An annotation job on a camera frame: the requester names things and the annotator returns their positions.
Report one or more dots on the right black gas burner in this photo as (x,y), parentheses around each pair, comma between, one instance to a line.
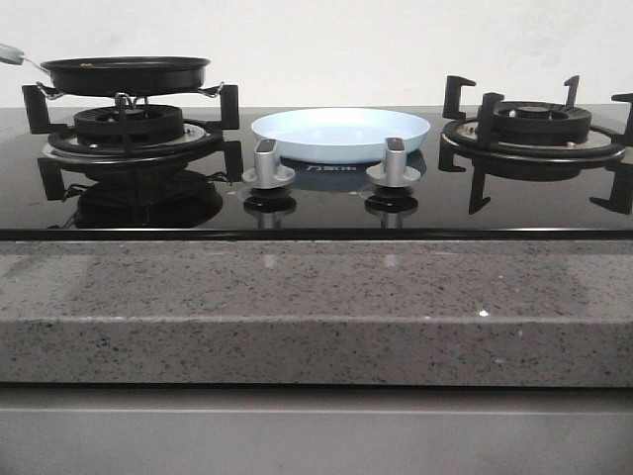
(524,121)

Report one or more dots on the left black gas burner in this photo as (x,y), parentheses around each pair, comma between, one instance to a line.
(145,125)

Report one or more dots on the left black pan support grate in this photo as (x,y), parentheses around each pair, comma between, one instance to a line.
(125,137)

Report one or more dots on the black glass gas cooktop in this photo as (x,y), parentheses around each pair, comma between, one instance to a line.
(459,196)

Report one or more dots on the right silver stove knob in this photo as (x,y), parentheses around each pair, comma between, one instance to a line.
(393,171)

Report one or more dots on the black frying pan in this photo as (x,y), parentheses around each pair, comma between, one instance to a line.
(136,76)

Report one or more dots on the black gas burner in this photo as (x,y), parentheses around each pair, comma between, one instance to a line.
(145,125)
(524,121)

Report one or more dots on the wire pan trivet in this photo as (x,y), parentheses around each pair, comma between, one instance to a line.
(52,93)

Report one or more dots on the left silver stove knob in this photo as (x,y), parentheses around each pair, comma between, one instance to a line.
(268,172)

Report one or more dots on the black pan support grate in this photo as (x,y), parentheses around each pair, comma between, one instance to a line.
(125,137)
(535,161)

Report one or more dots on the right black pan support grate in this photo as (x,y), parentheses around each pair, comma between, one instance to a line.
(535,161)

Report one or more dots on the light blue plate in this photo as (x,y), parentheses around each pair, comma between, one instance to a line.
(340,135)

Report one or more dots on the silver stove knob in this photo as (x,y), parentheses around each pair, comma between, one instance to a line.
(268,172)
(393,171)

